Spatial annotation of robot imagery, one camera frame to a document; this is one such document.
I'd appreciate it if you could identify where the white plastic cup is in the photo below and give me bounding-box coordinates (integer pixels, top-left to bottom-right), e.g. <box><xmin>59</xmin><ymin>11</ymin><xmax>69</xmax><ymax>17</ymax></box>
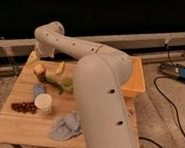
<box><xmin>34</xmin><ymin>93</ymin><xmax>53</xmax><ymax>114</ymax></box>

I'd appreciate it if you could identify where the tan topped brown cylinder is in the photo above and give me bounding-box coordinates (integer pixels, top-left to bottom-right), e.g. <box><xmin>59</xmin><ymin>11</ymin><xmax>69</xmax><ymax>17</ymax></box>
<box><xmin>33</xmin><ymin>63</ymin><xmax>46</xmax><ymax>82</ymax></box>

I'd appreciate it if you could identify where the dark red grape bunch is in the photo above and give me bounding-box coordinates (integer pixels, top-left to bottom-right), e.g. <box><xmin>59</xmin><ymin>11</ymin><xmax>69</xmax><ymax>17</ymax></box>
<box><xmin>11</xmin><ymin>102</ymin><xmax>37</xmax><ymax>114</ymax></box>

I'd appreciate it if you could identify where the green corn cob toy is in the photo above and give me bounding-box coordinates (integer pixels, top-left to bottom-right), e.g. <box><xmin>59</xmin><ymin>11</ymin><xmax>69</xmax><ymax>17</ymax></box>
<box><xmin>45</xmin><ymin>76</ymin><xmax>73</xmax><ymax>94</ymax></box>

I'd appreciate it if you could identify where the orange plastic bin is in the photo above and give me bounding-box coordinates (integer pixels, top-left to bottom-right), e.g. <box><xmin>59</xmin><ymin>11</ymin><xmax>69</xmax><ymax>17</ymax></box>
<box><xmin>121</xmin><ymin>56</ymin><xmax>146</xmax><ymax>98</ymax></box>

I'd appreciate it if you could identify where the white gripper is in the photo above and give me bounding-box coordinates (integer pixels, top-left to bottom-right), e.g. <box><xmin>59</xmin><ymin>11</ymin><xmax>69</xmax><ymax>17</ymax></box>
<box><xmin>27</xmin><ymin>42</ymin><xmax>55</xmax><ymax>63</ymax></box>

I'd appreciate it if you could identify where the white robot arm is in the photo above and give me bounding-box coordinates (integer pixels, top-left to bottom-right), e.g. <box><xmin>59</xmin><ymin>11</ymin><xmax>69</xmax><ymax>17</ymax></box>
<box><xmin>34</xmin><ymin>22</ymin><xmax>139</xmax><ymax>148</ymax></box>

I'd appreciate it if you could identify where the black power cable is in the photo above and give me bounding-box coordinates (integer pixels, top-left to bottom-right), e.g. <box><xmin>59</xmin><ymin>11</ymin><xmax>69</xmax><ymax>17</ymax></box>
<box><xmin>137</xmin><ymin>41</ymin><xmax>185</xmax><ymax>148</ymax></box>

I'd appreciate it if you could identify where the blue crumpled cloth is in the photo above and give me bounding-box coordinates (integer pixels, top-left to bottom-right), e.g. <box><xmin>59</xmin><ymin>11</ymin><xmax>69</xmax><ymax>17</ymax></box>
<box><xmin>50</xmin><ymin>112</ymin><xmax>82</xmax><ymax>141</ymax></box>

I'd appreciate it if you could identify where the blue power adapter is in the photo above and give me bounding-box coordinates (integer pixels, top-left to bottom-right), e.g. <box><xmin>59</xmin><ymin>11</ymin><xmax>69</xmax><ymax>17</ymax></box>
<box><xmin>159</xmin><ymin>63</ymin><xmax>185</xmax><ymax>82</ymax></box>

